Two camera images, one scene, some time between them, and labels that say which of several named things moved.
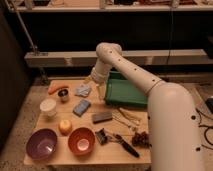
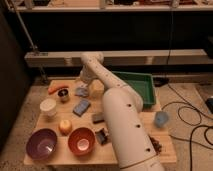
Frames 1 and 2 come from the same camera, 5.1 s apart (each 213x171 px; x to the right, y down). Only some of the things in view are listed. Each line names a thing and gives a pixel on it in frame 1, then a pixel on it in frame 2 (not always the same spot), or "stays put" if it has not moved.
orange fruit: [65, 127] stays put
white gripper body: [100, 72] -> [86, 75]
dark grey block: [100, 117] stays put
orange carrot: [55, 87] stays put
